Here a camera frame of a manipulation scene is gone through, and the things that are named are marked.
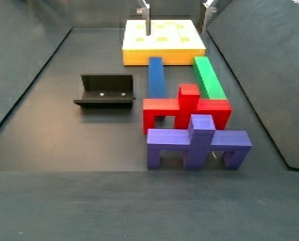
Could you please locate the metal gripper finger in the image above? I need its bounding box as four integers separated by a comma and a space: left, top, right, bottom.
202, 0, 217, 31
137, 0, 150, 36

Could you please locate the green rectangular block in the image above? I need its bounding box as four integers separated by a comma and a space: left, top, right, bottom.
193, 56, 226, 100

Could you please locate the yellow slotted board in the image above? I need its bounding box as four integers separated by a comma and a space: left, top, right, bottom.
121, 20, 205, 66

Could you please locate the blue rectangular block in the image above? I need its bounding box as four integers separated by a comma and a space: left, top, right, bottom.
148, 57, 165, 98

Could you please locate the red cross-shaped block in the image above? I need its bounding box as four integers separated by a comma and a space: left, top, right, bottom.
141, 84, 232, 134

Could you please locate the purple cross-shaped block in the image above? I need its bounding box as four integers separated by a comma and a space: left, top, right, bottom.
146, 114, 252, 170

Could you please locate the black angle bracket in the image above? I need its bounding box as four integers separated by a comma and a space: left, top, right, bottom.
73, 73, 134, 107

